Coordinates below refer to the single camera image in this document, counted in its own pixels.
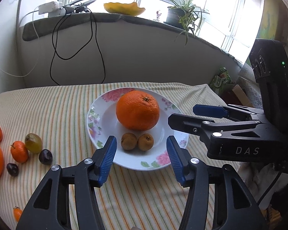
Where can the brown longan fruit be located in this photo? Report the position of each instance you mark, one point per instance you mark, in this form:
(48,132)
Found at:
(128,141)

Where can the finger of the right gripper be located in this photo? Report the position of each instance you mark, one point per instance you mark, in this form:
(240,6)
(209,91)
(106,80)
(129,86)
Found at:
(204,128)
(231,112)

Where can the striped tablecloth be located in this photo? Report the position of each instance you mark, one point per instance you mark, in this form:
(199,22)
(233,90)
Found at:
(147,199)

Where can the green snack bag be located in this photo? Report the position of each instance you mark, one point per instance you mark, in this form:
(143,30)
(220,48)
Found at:
(221,82)

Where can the green grape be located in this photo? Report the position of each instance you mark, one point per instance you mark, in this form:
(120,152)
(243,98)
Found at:
(33,143)

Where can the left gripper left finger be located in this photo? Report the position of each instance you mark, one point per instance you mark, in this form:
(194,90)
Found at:
(48,207)

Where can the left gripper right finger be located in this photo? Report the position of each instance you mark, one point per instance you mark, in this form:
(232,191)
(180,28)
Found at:
(234,206)

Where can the small orange kumquat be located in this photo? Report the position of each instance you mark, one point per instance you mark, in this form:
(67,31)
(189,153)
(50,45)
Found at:
(17,212)

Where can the wall map poster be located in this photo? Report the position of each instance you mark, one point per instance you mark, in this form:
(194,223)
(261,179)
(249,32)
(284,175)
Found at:
(269,21)

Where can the potted spider plant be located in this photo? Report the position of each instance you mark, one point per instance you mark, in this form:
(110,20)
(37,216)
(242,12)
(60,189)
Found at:
(185,15)

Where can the large orange with stem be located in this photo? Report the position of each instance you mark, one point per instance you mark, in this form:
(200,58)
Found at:
(138,111)

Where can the white power strip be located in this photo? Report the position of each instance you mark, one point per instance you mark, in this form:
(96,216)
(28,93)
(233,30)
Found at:
(54,8)

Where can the small tangerine with stem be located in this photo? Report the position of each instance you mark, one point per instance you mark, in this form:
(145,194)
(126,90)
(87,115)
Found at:
(19,152)

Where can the yellow fruit bowl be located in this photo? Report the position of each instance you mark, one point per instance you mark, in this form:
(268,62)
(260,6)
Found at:
(131,9)

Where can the cardboard box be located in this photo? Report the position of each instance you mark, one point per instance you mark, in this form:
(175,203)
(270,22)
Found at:
(236,96)

